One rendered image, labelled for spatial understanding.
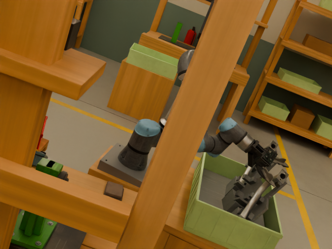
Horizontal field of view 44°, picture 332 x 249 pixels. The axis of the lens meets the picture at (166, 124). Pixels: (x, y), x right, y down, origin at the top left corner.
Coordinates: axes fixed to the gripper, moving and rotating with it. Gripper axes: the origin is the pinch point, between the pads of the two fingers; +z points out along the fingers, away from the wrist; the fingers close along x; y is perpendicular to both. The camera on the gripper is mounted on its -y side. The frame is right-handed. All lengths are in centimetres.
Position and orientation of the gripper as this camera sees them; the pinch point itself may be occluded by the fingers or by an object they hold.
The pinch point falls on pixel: (280, 176)
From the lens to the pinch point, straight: 191.2
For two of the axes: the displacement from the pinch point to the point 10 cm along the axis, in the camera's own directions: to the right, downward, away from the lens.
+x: 6.2, -6.8, 3.9
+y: 2.5, -2.9, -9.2
